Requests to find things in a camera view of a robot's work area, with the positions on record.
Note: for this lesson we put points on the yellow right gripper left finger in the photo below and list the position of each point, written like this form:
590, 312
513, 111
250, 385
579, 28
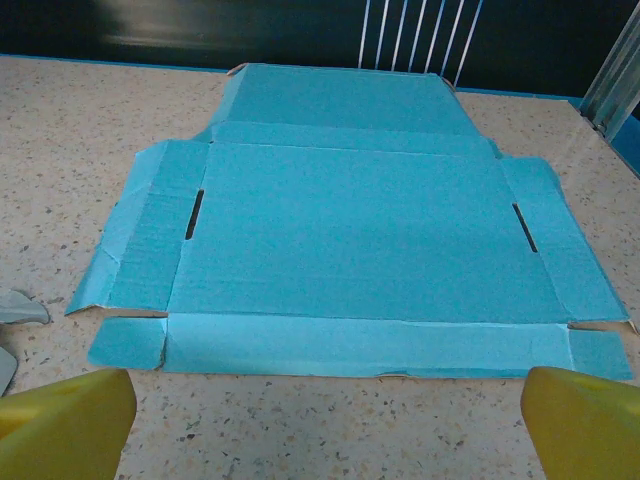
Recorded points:
60, 430

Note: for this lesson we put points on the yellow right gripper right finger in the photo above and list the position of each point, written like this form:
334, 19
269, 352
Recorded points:
585, 430

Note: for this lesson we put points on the aluminium frame post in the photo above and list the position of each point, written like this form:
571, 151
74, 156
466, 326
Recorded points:
615, 75

